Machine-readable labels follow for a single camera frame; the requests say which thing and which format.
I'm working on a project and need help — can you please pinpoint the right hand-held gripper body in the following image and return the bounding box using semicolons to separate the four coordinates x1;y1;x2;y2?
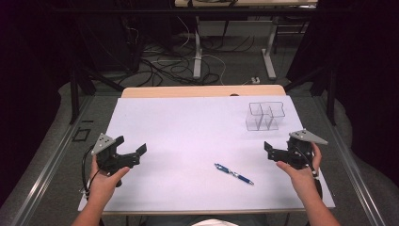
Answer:
272;129;329;170

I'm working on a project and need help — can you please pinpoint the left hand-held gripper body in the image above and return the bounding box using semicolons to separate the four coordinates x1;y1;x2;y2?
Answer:
90;133;141;187

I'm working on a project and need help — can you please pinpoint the clear acrylic organizer box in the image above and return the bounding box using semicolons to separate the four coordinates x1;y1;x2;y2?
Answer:
245;101;286;132

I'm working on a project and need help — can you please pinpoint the blue pen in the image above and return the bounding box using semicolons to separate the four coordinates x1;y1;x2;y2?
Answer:
214;163;255;186

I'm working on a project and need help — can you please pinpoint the person's right hand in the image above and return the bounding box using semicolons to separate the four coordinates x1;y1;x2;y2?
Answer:
276;142;323;197

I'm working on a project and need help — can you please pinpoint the person's left hand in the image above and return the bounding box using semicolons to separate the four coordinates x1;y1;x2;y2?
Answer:
85;154;131;205

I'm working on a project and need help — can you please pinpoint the white table mat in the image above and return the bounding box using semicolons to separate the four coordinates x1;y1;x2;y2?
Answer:
77;94;336;212

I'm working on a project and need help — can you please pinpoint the black diagonal strut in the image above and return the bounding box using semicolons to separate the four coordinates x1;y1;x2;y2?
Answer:
283;65;328;93
79;67;126;93

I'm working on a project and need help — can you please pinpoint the person's white shirt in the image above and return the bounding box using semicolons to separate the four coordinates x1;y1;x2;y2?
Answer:
191;218;239;226

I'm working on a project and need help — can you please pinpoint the white-legged desk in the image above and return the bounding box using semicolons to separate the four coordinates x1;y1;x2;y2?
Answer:
173;0;318;81

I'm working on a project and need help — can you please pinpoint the dark curtain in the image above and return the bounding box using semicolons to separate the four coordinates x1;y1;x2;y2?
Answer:
0;0;73;205
316;0;399;186

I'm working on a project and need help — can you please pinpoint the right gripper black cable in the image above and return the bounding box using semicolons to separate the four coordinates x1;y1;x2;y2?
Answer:
295;145;324;201

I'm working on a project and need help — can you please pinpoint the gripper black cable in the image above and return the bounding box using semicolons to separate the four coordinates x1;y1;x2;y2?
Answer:
80;144;96;200
295;145;324;201

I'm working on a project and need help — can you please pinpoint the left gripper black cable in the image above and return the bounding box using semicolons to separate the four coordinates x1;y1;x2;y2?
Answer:
80;144;96;200

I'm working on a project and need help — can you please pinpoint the aluminium floor rail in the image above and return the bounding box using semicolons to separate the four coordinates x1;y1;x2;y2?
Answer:
313;95;389;226
10;95;95;226

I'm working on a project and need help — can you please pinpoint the black frame post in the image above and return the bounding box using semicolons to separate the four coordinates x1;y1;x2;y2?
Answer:
69;67;81;125

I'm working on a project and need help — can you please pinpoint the tangle of black cables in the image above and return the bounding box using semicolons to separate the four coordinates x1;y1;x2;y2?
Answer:
137;34;255;88

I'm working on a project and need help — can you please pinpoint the white floor cable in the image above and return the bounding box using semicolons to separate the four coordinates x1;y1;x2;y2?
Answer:
200;54;227;87

